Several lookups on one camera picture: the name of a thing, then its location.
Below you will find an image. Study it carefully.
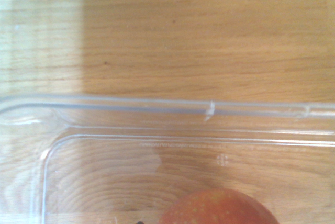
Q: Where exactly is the red apple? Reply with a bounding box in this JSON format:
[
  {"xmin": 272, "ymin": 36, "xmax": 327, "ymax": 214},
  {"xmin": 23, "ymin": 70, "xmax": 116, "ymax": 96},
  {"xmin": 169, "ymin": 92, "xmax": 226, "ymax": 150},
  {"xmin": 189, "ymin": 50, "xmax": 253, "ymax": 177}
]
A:
[{"xmin": 159, "ymin": 188, "xmax": 280, "ymax": 224}]

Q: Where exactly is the clear plastic rectangular container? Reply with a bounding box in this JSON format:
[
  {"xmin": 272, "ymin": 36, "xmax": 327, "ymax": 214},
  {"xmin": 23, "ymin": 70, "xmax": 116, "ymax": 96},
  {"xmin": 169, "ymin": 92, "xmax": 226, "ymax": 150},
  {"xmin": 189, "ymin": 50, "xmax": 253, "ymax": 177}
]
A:
[{"xmin": 0, "ymin": 94, "xmax": 335, "ymax": 224}]

